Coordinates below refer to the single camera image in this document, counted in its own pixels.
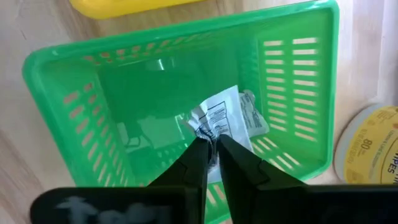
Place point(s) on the white antiseptic wipe packet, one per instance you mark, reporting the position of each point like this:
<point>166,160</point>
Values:
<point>253,118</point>
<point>217,118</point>

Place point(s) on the yellow plastic basket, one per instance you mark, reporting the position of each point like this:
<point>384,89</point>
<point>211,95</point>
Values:
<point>124,7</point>

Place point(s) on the Lysol wipes canister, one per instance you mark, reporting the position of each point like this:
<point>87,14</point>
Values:
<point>367,146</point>

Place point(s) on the green plastic basket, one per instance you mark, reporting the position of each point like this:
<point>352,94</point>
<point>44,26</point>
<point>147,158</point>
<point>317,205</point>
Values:
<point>124,93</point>

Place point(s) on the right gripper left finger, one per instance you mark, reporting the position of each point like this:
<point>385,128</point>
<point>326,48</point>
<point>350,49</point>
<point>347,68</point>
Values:
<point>174,202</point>

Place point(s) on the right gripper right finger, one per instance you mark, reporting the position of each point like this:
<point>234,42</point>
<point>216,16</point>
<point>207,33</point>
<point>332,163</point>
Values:
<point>255,193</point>

